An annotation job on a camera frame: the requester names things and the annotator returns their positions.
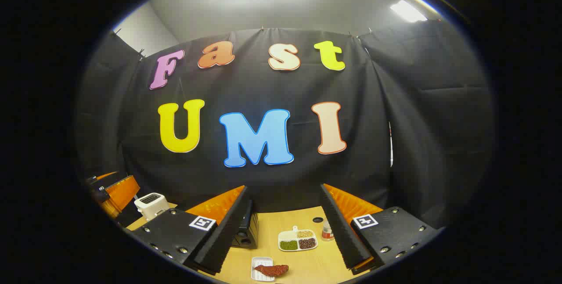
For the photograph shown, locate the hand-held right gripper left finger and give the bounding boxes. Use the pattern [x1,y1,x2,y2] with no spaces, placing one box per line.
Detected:
[131,185,253,276]

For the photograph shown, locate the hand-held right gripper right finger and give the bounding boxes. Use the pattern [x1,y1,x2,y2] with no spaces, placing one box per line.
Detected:
[319,183,443,276]

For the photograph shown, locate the black electric oven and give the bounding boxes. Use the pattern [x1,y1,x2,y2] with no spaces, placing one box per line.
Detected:
[231,200,259,250]

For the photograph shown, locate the red meat piece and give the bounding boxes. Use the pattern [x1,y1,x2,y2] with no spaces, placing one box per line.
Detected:
[254,264,290,276]

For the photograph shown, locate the white toaster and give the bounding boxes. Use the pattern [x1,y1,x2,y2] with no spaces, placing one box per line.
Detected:
[134,193,170,221]

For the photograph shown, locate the white ribbed tray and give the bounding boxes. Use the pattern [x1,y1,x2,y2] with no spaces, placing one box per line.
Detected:
[251,257,275,282]

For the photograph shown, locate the white divided plate of beans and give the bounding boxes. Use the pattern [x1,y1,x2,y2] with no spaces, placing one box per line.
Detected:
[278,226,318,252]

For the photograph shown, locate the black backdrop cloth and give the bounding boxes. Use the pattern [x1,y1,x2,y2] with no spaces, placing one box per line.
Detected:
[75,27,497,227]

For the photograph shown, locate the small ceiling light panel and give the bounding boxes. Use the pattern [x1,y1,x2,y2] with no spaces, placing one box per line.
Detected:
[390,0,428,23]

